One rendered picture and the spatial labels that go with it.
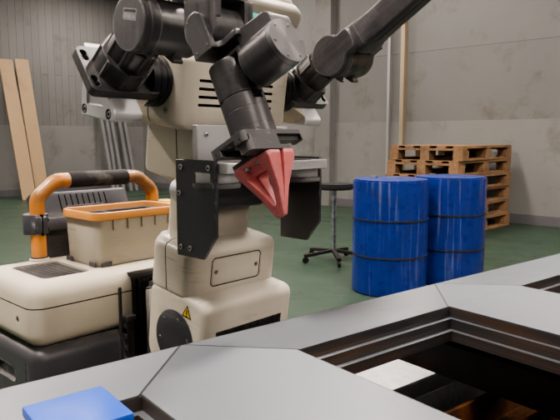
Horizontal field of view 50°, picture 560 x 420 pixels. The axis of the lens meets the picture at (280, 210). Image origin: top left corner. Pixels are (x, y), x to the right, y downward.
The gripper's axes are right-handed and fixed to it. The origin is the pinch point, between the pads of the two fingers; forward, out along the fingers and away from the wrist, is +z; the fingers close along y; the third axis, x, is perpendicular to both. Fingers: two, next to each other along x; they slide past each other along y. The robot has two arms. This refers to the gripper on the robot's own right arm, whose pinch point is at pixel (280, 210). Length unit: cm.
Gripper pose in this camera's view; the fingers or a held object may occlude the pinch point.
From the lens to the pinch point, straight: 71.7
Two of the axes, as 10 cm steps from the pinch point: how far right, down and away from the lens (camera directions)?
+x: -6.5, 3.6, 6.7
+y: 6.9, -0.9, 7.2
